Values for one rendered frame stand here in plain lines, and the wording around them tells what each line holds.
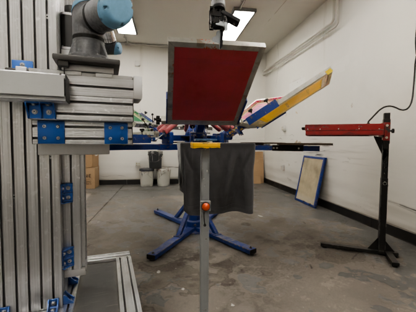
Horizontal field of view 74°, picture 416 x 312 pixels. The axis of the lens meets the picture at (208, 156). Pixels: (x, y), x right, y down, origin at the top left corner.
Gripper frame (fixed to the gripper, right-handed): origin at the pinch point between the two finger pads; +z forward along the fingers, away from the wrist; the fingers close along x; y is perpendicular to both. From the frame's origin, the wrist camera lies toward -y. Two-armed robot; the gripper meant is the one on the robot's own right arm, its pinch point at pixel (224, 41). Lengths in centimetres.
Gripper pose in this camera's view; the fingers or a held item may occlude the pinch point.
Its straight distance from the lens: 158.4
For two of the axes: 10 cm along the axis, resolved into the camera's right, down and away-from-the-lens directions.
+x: 1.5, -2.4, -9.6
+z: 0.4, 9.7, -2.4
